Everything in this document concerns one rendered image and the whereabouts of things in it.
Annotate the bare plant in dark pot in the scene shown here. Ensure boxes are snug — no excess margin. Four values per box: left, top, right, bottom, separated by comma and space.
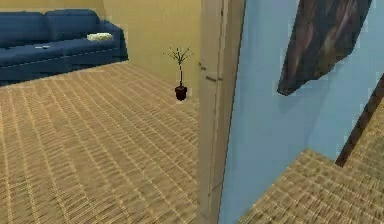
163, 46, 195, 102

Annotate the blue sofa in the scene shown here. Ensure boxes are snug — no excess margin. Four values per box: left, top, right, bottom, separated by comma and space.
0, 8, 130, 86

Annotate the cream room door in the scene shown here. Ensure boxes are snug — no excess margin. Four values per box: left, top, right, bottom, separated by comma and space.
197, 0, 247, 224

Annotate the pale cushion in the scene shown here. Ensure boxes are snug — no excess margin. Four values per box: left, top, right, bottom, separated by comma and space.
86, 32, 114, 43

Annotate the dark framed wall picture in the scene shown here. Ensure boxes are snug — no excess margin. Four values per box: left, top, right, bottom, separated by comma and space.
277, 0, 373, 97

